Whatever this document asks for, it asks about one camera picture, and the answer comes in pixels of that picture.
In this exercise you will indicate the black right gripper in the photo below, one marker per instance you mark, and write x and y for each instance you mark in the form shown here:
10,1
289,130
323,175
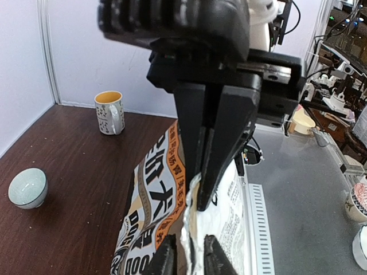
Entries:
217,105

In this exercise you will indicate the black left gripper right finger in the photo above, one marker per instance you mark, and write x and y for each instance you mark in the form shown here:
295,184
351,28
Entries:
215,260

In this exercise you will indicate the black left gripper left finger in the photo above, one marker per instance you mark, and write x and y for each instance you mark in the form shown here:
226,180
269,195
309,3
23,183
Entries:
164,261

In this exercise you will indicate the dog food bag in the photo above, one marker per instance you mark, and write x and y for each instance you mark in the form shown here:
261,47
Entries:
158,202

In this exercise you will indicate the cream plastic bowl outside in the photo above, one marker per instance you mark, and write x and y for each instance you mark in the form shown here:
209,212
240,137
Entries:
301,123

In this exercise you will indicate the patterned mug yellow inside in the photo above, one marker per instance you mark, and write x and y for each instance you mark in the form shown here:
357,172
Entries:
110,112

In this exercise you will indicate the patterned bowl outside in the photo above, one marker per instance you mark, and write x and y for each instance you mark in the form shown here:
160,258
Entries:
355,204

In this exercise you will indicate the light green ceramic bowl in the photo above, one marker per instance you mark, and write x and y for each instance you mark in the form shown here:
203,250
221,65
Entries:
28,189

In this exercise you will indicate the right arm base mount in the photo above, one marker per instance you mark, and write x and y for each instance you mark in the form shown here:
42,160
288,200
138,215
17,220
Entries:
249,155

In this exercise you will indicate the front aluminium rail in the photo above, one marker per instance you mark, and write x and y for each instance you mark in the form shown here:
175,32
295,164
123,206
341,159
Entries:
260,258

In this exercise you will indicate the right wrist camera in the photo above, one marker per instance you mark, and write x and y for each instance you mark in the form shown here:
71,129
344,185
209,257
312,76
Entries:
220,28

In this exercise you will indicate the right aluminium frame post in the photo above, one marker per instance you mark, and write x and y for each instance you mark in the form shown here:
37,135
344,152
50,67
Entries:
46,44

